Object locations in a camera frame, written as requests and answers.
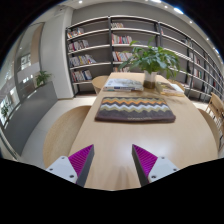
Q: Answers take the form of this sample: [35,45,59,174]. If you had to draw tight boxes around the large white book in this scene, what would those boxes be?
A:
[103,78,145,93]

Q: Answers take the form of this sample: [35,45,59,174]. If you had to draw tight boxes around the grey bookshelf unit with books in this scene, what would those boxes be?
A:
[65,14,224,103]

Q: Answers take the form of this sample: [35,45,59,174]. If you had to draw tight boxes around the green plant in white pot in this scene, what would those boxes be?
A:
[118,35,183,90]

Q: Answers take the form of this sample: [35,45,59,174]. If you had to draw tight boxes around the ceiling spot lights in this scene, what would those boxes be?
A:
[76,0,221,55]

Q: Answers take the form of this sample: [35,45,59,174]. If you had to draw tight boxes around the slatted wooden chair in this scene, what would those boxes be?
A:
[205,92,224,135]

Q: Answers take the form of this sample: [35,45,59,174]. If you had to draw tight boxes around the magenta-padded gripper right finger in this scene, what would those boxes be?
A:
[131,143,180,187]

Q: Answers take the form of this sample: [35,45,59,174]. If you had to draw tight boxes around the zigzag striped brown towel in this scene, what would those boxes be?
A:
[94,96,177,124]

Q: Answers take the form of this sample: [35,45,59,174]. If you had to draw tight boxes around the small potted green plant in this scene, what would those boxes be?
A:
[35,70,52,88]

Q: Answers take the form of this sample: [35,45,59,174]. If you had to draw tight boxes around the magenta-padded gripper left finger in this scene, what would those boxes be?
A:
[45,144,95,188]

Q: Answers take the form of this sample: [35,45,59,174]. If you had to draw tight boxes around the yellow-edged picture book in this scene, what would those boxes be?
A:
[155,81,186,98]

